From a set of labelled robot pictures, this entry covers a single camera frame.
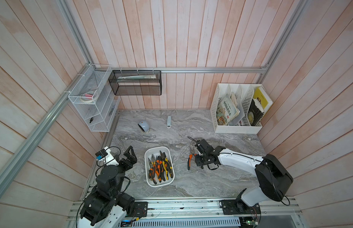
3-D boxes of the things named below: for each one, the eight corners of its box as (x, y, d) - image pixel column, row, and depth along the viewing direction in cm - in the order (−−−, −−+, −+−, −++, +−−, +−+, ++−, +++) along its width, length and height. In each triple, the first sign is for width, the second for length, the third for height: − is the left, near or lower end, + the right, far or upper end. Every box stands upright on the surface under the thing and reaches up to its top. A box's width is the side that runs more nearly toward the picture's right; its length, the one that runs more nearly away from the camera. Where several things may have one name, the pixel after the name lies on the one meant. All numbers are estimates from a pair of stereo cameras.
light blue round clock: (140, 130, 109) (138, 123, 102) (145, 126, 111) (143, 119, 104) (145, 134, 106) (144, 127, 99) (150, 130, 108) (148, 123, 102)
